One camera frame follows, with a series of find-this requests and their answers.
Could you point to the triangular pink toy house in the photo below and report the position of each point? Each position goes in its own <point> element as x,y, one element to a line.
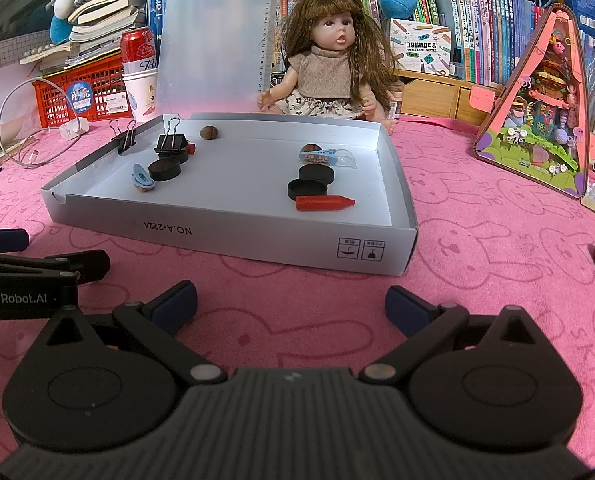
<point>527,150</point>

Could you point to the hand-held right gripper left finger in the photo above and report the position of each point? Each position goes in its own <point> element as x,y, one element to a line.
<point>175,305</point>

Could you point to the wooden drawer box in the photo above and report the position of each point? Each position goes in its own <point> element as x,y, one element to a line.
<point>442,100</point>

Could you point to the grey cardboard box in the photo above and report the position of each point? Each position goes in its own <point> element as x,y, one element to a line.
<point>237,180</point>

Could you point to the red drink can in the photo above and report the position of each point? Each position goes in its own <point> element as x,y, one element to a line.
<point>138,50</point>

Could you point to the pink bunny print blanket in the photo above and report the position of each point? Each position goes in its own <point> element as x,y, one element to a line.
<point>477,260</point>

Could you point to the brown haired doll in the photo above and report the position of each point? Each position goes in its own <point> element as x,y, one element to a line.
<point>327,70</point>

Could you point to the black binder clip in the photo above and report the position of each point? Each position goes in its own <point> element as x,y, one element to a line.
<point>171,142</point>
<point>126,142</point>

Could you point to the red plastic basket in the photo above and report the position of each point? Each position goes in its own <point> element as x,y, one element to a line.
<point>97,90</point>

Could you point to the small brown lidded bottle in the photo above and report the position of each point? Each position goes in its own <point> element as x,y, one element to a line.
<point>396,105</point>

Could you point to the row of colourful books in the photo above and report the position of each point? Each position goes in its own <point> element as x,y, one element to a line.
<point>487,35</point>

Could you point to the set of blue books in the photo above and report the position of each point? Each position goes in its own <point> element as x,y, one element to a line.
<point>157,10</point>

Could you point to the grey grid board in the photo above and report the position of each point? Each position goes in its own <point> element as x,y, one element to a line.
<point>7,50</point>

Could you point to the stack of worn books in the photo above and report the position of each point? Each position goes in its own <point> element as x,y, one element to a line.
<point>107,10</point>

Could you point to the black round disc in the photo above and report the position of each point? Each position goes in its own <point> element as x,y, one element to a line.
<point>165,170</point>
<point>182,156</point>
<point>317,172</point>
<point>305,191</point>

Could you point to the colourful printed carton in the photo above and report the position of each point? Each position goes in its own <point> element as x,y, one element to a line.
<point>420,50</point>

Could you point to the blue hair clip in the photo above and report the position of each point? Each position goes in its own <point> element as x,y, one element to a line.
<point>142,177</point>
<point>335,156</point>

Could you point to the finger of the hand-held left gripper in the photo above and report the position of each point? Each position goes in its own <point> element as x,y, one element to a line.
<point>82,264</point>
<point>2,240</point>

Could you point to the white paper cup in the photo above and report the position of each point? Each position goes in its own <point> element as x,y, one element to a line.
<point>141,95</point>

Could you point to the translucent plastic clipboard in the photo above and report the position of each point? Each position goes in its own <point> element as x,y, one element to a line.
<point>212,50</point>

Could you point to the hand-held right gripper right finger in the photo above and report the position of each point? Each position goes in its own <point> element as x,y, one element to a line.
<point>407,310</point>

